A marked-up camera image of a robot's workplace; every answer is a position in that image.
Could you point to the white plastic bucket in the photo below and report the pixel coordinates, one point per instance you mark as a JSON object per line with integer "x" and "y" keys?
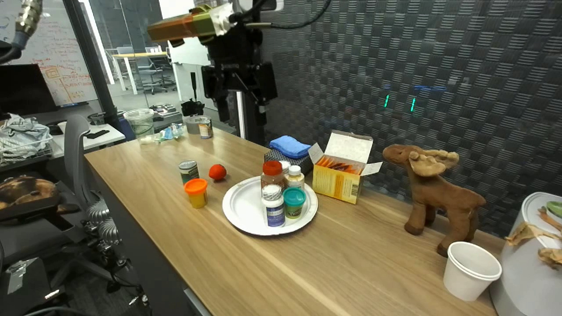
{"x": 527, "y": 274}

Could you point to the orange-capped brown spice bottle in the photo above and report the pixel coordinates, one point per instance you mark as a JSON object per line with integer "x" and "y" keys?
{"x": 273, "y": 174}

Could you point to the clear plastic tub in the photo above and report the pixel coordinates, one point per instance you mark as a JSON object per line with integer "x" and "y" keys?
{"x": 141, "y": 121}

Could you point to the white paper cup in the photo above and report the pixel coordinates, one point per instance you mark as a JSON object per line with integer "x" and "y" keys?
{"x": 470, "y": 272}

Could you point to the white-label tin can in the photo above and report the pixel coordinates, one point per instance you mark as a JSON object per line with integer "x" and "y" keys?
{"x": 204, "y": 126}

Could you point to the dark grey block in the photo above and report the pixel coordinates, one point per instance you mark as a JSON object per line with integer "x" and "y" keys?
{"x": 304, "y": 167}

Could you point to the brown plush moose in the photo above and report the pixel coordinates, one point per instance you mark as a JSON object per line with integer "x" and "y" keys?
{"x": 436, "y": 195}

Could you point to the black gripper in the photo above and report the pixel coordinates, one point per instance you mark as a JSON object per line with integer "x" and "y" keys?
{"x": 236, "y": 53}

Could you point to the tan wrist camera box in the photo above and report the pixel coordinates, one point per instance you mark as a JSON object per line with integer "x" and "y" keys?
{"x": 194, "y": 23}

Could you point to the white-capped blue-label bottle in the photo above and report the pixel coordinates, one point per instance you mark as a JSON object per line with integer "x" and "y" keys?
{"x": 285, "y": 165}

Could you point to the grey crumpled cloth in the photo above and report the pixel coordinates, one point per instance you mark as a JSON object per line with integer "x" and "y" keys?
{"x": 23, "y": 140}

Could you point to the orange ball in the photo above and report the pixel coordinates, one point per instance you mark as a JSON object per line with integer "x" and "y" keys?
{"x": 217, "y": 172}

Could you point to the brown patterned cushion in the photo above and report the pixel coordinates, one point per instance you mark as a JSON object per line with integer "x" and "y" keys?
{"x": 23, "y": 190}

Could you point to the white paper plate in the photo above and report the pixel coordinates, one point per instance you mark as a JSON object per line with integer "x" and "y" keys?
{"x": 246, "y": 207}

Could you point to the orange-lidded yellow dough tub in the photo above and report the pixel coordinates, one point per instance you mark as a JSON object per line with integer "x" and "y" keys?
{"x": 196, "y": 193}

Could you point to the teal-lidded yellow dough tub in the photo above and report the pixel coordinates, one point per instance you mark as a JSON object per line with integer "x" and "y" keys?
{"x": 294, "y": 202}

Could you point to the open yellow cardboard box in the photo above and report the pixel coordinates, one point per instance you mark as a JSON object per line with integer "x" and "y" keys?
{"x": 343, "y": 175}

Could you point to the blue sponge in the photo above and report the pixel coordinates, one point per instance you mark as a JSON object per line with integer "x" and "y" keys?
{"x": 290, "y": 146}

